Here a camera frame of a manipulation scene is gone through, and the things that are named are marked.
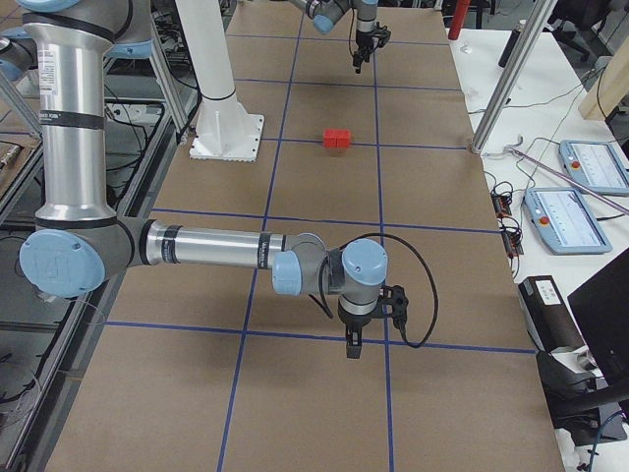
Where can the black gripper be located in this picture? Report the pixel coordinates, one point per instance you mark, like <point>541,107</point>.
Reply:
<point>356,322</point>
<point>363,38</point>

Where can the red block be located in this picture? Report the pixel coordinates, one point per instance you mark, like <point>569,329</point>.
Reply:
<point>330,138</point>
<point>343,138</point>

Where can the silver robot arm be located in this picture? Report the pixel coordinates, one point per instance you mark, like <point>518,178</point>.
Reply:
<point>80,241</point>
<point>325,15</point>

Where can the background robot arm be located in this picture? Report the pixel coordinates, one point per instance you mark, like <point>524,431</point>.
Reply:
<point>18,53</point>

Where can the red cylinder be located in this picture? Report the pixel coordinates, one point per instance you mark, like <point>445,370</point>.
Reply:
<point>459,16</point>

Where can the black box with label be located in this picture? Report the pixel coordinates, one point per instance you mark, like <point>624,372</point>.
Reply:
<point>549,322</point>

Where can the small electronics board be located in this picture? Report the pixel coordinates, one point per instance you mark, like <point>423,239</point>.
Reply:
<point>510,229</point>

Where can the black office chair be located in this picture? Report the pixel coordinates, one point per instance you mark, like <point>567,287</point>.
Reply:
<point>577,15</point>

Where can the lower teach pendant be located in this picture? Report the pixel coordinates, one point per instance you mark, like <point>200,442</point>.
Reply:
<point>564,222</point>

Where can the teach pendant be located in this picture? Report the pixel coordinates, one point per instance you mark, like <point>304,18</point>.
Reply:
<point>595,165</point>
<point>564,222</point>

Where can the black monitor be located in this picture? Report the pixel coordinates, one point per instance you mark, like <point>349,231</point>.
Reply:
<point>600,308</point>

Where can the wooden board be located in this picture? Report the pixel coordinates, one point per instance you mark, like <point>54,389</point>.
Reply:
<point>610,79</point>

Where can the upper teach pendant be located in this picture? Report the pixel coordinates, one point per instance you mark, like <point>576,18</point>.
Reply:
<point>595,165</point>

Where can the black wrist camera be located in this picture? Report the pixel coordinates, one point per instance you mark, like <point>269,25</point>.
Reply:
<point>394,305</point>
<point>381,35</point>

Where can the aluminium frame post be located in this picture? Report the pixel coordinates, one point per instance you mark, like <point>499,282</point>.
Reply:
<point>520,54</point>

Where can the white pedestal column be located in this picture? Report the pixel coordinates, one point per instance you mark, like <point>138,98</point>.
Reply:
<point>224,128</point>

